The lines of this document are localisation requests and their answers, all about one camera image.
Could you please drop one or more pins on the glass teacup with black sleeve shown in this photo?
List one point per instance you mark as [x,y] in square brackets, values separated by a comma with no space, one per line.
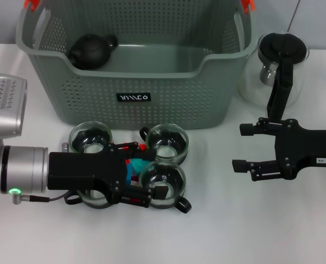
[91,137]
[167,145]
[92,199]
[163,176]

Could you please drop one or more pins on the teal square toy brick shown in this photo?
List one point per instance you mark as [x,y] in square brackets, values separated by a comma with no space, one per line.
[138,165]

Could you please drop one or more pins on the black clay teapot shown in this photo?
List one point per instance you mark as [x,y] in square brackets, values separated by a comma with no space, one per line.
[90,52]

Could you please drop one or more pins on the small red toy brick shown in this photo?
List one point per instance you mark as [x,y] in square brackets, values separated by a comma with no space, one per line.
[143,147]

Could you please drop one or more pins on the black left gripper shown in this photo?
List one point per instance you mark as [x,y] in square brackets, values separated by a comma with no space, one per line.
[83,170]

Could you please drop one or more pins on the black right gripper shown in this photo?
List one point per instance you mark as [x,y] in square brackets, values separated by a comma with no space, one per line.
[303,148]

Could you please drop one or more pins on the grey-green perforated storage bin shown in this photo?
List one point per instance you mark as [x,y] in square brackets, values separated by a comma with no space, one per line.
[179,99]

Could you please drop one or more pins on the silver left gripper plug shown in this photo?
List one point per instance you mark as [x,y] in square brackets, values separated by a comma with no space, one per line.
[65,146]

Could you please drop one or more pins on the orange bin latch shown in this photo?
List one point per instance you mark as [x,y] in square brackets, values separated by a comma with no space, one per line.
[247,6]
[32,5]

